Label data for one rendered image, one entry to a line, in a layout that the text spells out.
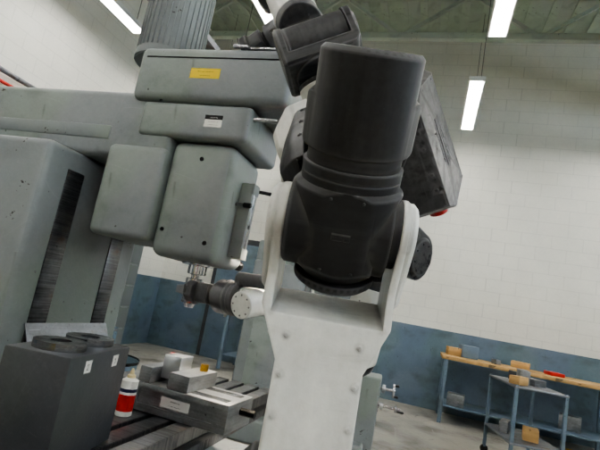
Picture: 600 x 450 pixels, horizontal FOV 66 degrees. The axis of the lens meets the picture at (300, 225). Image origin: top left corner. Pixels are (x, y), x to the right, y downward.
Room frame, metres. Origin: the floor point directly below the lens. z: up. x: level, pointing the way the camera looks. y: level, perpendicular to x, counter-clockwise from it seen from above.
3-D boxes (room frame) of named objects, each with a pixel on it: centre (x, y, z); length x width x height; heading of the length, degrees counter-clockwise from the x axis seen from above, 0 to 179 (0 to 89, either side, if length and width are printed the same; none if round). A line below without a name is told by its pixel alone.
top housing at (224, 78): (1.28, 0.27, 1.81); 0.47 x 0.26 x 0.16; 73
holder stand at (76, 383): (0.90, 0.37, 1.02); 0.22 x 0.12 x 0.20; 174
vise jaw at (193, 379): (1.27, 0.20, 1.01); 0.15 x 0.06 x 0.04; 161
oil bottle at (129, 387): (1.17, 0.34, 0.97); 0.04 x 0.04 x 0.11
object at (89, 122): (1.42, 0.74, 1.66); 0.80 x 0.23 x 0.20; 73
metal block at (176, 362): (1.29, 0.26, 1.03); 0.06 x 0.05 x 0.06; 161
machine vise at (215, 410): (1.28, 0.23, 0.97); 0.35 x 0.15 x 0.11; 71
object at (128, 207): (1.34, 0.44, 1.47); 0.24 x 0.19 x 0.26; 163
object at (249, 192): (1.25, 0.15, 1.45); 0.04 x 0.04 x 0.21; 73
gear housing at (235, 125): (1.29, 0.30, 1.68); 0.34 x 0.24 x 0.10; 73
